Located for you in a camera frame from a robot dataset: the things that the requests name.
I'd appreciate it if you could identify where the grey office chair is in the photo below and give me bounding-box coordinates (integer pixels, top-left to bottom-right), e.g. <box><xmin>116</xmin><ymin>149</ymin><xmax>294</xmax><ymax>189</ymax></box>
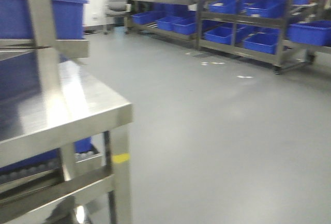
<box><xmin>103</xmin><ymin>0</ymin><xmax>131</xmax><ymax>35</ymax></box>

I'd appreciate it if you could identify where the steel rack with bins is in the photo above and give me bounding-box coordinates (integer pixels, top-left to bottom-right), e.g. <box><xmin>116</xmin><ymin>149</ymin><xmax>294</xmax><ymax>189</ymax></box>
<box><xmin>196</xmin><ymin>0</ymin><xmax>330</xmax><ymax>74</ymax></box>

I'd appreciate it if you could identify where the stainless steel shelf frame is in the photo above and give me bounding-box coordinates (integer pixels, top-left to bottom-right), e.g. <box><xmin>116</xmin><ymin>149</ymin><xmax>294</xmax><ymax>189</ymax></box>
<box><xmin>1</xmin><ymin>0</ymin><xmax>133</xmax><ymax>223</ymax></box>

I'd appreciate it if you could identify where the steel rack far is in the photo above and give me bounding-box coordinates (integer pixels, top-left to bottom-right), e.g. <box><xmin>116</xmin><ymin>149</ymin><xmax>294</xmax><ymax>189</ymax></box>
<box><xmin>131</xmin><ymin>0</ymin><xmax>199</xmax><ymax>48</ymax></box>

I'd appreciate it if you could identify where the blue plastic bin left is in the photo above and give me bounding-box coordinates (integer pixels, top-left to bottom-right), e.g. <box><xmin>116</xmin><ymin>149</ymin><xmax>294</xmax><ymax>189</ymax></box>
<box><xmin>1</xmin><ymin>0</ymin><xmax>88</xmax><ymax>39</ymax></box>

